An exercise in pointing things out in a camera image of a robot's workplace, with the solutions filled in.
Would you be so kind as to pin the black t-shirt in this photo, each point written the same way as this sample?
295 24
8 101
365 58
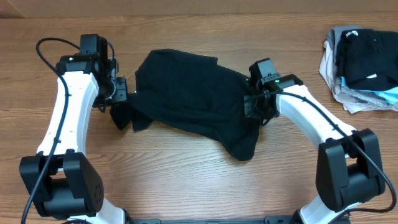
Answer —
192 93

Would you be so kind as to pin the light blue folded garment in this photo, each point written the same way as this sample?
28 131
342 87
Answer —
389 96

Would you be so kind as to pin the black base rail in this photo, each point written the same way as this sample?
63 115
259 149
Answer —
211 221

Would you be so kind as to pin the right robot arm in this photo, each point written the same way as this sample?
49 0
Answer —
349 161

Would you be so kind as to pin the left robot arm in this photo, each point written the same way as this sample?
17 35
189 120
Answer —
59 178

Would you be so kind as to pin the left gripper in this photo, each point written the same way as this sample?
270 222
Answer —
122 93

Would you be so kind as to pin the grey folded garment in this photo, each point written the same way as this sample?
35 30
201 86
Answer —
334 36

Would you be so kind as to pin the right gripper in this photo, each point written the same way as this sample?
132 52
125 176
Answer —
250 113

